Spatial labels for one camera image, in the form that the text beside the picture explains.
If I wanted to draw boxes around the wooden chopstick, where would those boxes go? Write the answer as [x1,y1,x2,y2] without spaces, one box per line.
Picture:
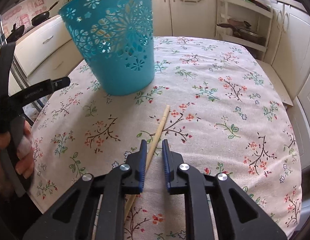
[124,105,170,220]

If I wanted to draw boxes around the person's left hand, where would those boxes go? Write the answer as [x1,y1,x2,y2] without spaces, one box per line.
[0,120,35,181]

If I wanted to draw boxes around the black frying pan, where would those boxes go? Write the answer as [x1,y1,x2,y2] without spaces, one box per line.
[31,1,59,27]

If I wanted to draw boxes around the floral tablecloth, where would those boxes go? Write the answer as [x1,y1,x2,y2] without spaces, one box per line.
[29,37,302,236]

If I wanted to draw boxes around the small white step stool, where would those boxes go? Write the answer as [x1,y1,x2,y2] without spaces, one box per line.
[257,60,293,108]

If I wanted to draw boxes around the teal perforated plastic basket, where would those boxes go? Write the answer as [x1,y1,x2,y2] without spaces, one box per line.
[59,0,155,96]

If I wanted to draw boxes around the white three-tier rolling cart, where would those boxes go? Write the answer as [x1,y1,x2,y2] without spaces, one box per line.
[216,0,273,60]

